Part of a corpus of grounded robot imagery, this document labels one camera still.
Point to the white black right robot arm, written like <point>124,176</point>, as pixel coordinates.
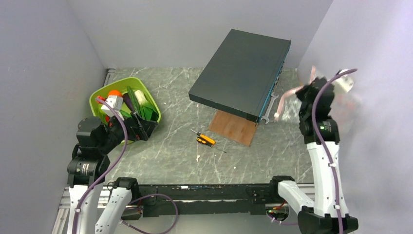
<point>327,213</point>

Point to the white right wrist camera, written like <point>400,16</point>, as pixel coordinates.
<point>343,84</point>

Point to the clear pink zip top bag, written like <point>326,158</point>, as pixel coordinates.
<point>289,104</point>

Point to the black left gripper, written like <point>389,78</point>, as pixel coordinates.
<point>145,126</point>

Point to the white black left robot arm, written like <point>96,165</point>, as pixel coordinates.
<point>90,164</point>

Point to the green toy cucumber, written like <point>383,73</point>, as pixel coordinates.
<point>134,100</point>

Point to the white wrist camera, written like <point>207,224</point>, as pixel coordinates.
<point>115,102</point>
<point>343,84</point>

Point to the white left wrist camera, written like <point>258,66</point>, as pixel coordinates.
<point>115,102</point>

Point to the purple toy eggplant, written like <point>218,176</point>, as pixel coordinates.
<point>128,102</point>

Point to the orange toy fruit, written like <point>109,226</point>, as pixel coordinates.
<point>115,93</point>

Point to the lime green plastic basket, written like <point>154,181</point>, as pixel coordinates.
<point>100,95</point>

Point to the dark rack server box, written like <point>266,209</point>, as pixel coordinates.
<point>241,75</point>

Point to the aluminium frame rail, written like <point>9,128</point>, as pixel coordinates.
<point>61,222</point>

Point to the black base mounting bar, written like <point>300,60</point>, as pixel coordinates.
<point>205,199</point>

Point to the orange black screwdriver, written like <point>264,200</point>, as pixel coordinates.
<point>205,140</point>

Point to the white green toy bok choy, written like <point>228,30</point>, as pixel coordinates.
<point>146,110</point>

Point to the brown wooden board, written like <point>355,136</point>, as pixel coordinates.
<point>233,127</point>

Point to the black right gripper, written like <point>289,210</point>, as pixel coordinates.
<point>301,92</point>

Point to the silver open end wrench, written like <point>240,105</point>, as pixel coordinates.
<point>265,117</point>

